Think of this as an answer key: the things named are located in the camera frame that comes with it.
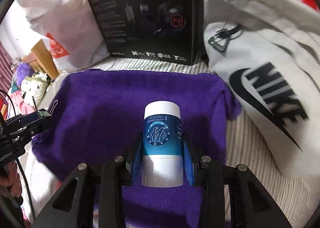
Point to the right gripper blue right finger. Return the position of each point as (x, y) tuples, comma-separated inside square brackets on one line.
[(191, 161)]

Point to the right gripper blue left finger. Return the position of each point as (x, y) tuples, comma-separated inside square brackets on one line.
[(134, 160)]

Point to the blue white cylindrical bottle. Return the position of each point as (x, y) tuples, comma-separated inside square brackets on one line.
[(162, 155)]

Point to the teal binder clip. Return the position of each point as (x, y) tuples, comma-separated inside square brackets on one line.
[(49, 112)]

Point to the person's left hand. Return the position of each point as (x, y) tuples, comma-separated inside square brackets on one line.
[(12, 180)]

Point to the pink cloth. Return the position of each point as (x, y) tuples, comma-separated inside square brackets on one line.
[(19, 106)]

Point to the purple plush toy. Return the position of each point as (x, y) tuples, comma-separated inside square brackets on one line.
[(23, 70)]

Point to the purple fleece towel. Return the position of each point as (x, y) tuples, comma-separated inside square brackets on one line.
[(99, 113)]

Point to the wooden furniture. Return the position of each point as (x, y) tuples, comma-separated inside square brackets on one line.
[(40, 60)]

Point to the striped bed sheet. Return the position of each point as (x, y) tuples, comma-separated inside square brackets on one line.
[(297, 197)]

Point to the black carabiner clip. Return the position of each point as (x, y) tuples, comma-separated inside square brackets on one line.
[(220, 40)]

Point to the white Miniso shopping bag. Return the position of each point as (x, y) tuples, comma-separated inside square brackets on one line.
[(70, 32)]

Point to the black headset box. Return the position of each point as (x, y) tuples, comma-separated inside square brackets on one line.
[(147, 29)]

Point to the white Nike drawstring bag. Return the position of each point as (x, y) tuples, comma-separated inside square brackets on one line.
[(272, 68)]

